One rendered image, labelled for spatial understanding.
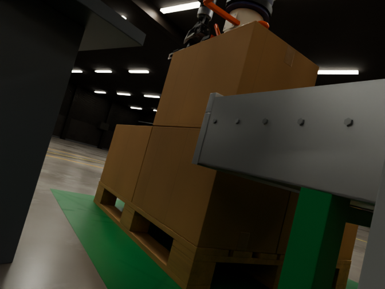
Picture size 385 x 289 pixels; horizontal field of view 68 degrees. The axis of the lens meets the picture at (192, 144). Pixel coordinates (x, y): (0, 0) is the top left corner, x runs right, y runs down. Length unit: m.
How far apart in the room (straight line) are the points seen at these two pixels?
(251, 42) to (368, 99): 0.62
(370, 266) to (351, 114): 0.30
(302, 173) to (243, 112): 0.23
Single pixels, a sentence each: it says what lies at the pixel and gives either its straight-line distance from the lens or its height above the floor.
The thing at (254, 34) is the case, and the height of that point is 0.89.
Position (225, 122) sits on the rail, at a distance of 0.73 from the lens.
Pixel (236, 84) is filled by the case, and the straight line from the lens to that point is 1.02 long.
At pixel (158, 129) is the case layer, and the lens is 1.40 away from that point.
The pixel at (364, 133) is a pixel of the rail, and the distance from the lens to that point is 0.51.
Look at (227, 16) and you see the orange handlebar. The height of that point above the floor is 1.07.
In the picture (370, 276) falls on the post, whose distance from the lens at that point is 0.29.
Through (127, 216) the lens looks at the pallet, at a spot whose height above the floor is 0.07.
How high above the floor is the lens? 0.39
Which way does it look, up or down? 5 degrees up
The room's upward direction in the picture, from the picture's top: 15 degrees clockwise
